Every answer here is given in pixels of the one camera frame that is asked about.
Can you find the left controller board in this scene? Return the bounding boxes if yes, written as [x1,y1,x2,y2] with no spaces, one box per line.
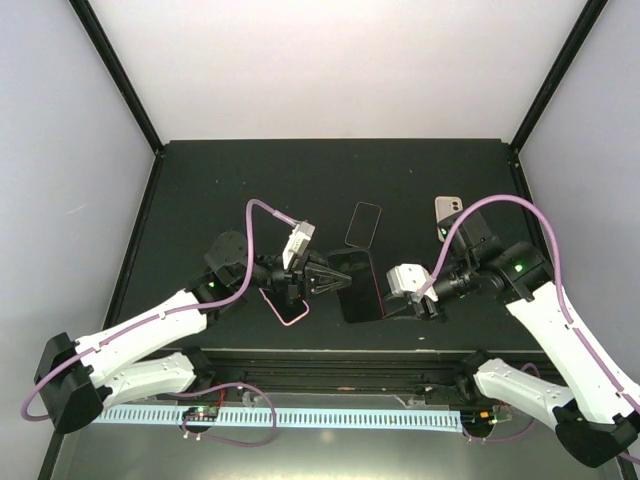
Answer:
[182,406,219,422]

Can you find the right controller board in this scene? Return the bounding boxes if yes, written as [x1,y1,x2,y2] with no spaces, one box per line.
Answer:
[460,410,514,427]

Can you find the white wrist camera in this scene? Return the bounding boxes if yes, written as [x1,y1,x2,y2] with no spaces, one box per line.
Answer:
[386,264,439,302]
[282,221,315,271]

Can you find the right black frame post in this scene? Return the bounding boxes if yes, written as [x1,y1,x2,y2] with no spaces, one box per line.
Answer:
[510,0,609,154]

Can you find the purple cable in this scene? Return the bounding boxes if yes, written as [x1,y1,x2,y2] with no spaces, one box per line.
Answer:
[20,198,279,448]
[414,194,640,466]

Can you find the left black frame post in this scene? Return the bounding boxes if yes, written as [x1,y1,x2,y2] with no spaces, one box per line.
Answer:
[69,0,164,155]

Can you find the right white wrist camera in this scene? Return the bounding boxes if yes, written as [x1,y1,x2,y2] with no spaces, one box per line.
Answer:
[386,264,439,302]

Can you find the black frame post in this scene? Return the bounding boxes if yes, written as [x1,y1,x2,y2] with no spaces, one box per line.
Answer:
[510,0,609,154]
[69,0,164,155]

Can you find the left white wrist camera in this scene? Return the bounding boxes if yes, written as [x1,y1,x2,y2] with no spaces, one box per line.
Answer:
[282,221,315,271]

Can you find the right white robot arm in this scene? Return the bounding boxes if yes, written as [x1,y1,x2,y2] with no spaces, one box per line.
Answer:
[386,212,639,468]

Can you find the beige phone case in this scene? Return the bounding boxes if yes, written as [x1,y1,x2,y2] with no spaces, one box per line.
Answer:
[434,196,464,243]

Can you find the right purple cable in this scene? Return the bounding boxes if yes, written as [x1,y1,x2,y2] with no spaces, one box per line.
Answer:
[414,194,640,466]

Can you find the black phone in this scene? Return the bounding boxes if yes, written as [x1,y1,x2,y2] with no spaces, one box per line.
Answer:
[328,248,385,324]

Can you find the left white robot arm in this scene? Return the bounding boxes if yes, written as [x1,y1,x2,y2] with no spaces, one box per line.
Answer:
[34,224,352,434]

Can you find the controller board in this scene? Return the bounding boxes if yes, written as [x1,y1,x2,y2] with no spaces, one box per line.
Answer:
[182,406,219,422]
[460,410,514,427]

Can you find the light blue slotted cable duct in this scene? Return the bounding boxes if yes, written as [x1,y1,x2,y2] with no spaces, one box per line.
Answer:
[94,404,463,433]

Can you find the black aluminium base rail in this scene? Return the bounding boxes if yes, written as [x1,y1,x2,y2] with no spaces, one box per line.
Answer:
[199,349,609,406]

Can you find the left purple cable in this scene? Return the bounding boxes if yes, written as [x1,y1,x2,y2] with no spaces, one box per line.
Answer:
[20,198,279,448]

